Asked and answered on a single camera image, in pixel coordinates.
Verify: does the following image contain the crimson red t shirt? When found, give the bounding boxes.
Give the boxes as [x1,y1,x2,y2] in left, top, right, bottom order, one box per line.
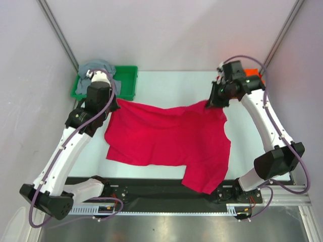
[104,99,231,194]

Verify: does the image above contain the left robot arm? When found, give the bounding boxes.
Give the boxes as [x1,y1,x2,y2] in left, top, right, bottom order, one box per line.
[19,81,119,228]

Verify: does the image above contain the folded orange t shirt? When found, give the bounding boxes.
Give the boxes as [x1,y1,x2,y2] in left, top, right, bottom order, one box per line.
[244,69,262,80]

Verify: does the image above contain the aluminium frame post left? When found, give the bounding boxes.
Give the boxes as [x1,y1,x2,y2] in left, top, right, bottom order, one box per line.
[37,0,79,71]

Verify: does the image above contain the aluminium frame post right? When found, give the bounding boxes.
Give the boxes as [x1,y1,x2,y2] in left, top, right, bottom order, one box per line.
[263,0,306,68]

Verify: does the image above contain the white slotted cable duct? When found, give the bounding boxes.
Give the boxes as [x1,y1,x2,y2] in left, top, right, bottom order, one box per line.
[69,202,251,216]

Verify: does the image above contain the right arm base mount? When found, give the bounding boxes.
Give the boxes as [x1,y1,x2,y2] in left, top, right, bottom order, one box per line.
[214,179,263,204]

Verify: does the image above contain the aluminium frame post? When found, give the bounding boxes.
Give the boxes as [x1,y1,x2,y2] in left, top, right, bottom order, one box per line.
[37,0,79,71]
[263,0,306,68]

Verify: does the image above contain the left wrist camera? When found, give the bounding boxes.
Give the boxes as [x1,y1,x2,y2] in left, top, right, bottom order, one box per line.
[86,70,112,87]

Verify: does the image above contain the aluminium front extrusion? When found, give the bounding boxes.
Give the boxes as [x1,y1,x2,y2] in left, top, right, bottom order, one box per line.
[260,186,311,206]

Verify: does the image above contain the crumpled grey t shirt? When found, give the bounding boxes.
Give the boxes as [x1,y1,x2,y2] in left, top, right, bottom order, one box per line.
[75,59,117,95]

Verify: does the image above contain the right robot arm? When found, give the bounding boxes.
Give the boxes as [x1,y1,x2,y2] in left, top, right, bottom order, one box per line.
[206,75,305,202]

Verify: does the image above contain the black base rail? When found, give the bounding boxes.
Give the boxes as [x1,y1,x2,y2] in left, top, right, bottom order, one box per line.
[64,177,296,214]

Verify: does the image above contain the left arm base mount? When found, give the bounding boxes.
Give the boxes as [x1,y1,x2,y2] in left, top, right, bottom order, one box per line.
[92,176,128,203]

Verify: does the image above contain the green plastic bin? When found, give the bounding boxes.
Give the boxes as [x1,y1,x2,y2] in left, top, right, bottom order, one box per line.
[70,65,139,101]

